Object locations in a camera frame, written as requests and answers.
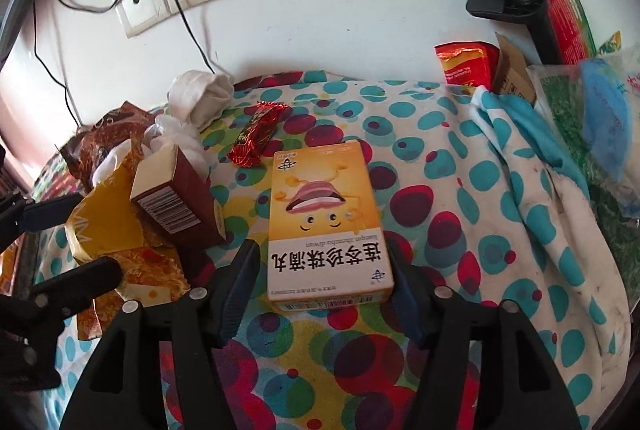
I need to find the yellow medicine box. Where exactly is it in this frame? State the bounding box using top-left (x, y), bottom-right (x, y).
top-left (266, 140), bottom-right (394, 313)

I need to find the white rolled sock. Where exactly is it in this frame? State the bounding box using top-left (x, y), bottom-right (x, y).
top-left (167, 70), bottom-right (235, 131)

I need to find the plastic bag of green filling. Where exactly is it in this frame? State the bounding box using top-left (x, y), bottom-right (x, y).
top-left (525, 55), bottom-right (640, 291)

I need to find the brown cardboard box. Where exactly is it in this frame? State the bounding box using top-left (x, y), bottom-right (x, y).
top-left (492, 32), bottom-right (538, 104)

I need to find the brown snack bag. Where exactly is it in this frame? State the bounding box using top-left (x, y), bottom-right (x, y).
top-left (59, 102), bottom-right (156, 191)

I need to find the yellow snack bag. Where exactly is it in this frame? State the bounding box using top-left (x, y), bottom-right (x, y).
top-left (65, 163), bottom-right (188, 341)

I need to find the red snack packet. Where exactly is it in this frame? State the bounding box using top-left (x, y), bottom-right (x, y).
top-left (434, 40), bottom-right (501, 94)

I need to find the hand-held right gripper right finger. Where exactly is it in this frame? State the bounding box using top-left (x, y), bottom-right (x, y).
top-left (382, 235), bottom-right (583, 430)

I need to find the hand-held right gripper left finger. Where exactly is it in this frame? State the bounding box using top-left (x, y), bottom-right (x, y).
top-left (60, 240), bottom-right (261, 430)

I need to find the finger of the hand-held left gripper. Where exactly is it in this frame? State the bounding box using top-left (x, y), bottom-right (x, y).
top-left (0, 257), bottom-right (124, 327)
top-left (0, 193), bottom-right (84, 254)

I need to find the red and green packet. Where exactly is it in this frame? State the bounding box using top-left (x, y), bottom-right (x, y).
top-left (545, 0), bottom-right (598, 66)

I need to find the brown carton box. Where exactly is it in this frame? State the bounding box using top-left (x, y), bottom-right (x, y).
top-left (129, 145), bottom-right (227, 248)

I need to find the red candy wrapper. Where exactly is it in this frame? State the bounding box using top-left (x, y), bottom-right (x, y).
top-left (229, 102), bottom-right (290, 168)

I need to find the blue face mask pack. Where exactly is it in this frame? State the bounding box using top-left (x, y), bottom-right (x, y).
top-left (580, 58), bottom-right (633, 181)

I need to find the yellow green packet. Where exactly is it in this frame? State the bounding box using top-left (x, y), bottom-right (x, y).
top-left (597, 30), bottom-right (623, 58)

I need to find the polka dot blanket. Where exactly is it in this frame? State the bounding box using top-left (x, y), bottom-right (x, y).
top-left (30, 69), bottom-right (631, 430)

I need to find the white plastic-wrapped bundle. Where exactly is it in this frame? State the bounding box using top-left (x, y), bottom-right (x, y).
top-left (142, 113), bottom-right (213, 183)

